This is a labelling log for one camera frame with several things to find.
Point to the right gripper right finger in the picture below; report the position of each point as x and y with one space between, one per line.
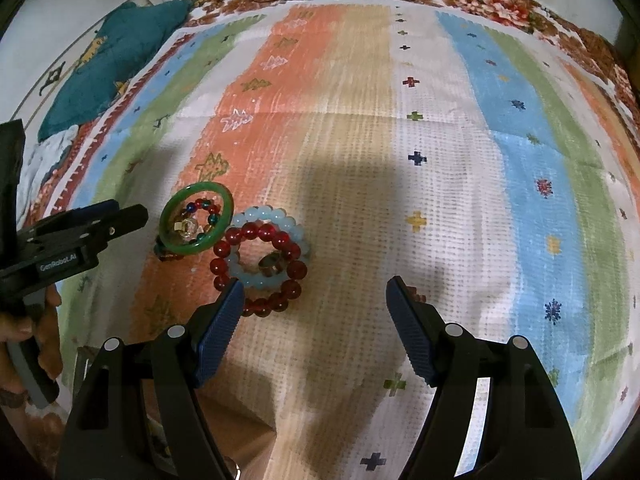
415 323

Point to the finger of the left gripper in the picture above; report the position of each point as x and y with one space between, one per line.
94 225
127 220

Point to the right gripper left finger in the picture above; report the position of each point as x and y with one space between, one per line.
216 325

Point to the green jade bangle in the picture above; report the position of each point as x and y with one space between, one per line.
195 218

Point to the person's left hand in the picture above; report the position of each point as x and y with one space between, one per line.
48 337

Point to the white crumpled cloth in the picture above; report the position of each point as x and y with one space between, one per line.
39 162

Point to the white decorated headboard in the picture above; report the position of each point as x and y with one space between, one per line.
34 105

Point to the teal quilted pillow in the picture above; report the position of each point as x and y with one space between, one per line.
128 39

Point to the striped colourful woven mat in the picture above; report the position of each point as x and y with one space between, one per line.
360 159

